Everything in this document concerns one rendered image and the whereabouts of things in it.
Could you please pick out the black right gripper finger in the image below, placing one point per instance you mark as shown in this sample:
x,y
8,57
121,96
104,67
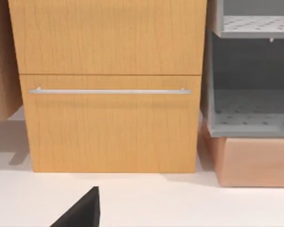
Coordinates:
x,y
85,210

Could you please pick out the pale wooden cupboard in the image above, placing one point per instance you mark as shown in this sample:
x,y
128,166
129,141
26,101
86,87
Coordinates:
x,y
2,59

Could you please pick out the plain wooden drawer front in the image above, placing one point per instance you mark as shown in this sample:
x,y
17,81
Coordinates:
x,y
107,35

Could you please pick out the salmon-coloured drawer front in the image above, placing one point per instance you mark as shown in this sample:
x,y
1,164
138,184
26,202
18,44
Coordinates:
x,y
258,163

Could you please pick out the grey pierced drawer inside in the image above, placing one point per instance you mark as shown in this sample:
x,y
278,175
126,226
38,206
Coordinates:
x,y
253,113

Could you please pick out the grey pierced drawer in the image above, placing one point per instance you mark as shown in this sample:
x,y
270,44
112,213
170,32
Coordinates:
x,y
255,21

